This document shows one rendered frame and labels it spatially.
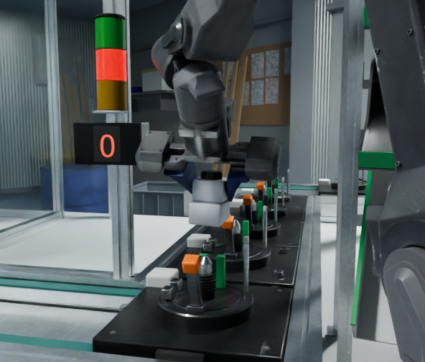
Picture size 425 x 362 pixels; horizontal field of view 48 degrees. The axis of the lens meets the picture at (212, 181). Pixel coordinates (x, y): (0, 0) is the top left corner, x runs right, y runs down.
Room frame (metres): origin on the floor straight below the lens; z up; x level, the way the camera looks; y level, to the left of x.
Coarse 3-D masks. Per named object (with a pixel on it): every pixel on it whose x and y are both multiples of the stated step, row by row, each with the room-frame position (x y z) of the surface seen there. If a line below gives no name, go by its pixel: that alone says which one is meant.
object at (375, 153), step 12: (372, 60) 0.67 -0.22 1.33; (372, 72) 0.66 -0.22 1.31; (372, 84) 0.66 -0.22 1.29; (372, 96) 0.67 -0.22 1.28; (372, 108) 0.67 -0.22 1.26; (384, 108) 0.69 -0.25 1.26; (372, 120) 0.67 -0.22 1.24; (384, 120) 0.66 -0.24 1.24; (372, 132) 0.63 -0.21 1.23; (384, 132) 0.63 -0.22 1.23; (360, 144) 0.57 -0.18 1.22; (372, 144) 0.60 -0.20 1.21; (384, 144) 0.60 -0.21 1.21; (360, 156) 0.55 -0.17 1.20; (372, 156) 0.55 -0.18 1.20; (384, 156) 0.54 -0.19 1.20; (360, 168) 0.56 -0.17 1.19; (372, 168) 0.55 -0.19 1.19; (384, 168) 0.55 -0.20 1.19
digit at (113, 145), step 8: (96, 128) 0.80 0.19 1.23; (104, 128) 0.80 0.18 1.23; (112, 128) 0.80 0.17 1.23; (96, 136) 0.80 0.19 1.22; (104, 136) 0.80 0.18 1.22; (112, 136) 0.80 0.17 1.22; (96, 144) 0.80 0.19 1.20; (104, 144) 0.80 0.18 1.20; (112, 144) 0.80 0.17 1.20; (120, 144) 0.79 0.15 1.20; (96, 152) 0.80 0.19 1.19; (104, 152) 0.80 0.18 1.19; (112, 152) 0.80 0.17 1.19; (120, 152) 0.79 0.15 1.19; (96, 160) 0.80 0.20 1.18; (104, 160) 0.80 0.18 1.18; (112, 160) 0.80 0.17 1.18; (120, 160) 0.79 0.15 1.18
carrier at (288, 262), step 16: (192, 240) 1.01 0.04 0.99; (208, 240) 0.94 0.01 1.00; (240, 240) 0.91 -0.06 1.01; (208, 256) 0.87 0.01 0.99; (240, 256) 0.87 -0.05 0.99; (256, 256) 0.87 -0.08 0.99; (272, 256) 0.94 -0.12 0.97; (288, 256) 0.94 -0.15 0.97; (240, 272) 0.84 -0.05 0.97; (256, 272) 0.84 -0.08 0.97; (272, 272) 0.84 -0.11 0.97; (288, 272) 0.84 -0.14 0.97
